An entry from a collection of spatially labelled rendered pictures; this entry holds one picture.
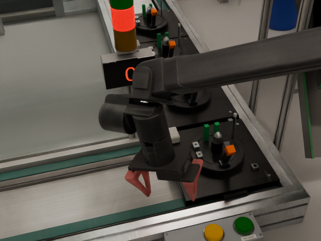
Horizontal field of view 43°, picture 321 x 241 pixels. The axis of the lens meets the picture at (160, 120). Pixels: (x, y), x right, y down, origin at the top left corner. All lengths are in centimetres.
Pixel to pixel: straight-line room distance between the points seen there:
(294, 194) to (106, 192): 46
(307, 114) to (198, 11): 109
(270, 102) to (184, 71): 81
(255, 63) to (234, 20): 132
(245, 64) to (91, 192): 60
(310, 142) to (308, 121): 5
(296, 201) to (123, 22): 57
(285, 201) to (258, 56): 48
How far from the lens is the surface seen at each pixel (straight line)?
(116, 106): 75
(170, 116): 119
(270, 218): 104
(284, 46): 62
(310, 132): 105
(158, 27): 160
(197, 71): 66
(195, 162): 78
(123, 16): 89
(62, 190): 110
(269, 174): 105
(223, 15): 199
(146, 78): 68
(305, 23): 99
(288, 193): 104
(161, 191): 106
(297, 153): 128
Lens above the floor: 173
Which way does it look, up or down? 41 degrees down
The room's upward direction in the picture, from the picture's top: 2 degrees counter-clockwise
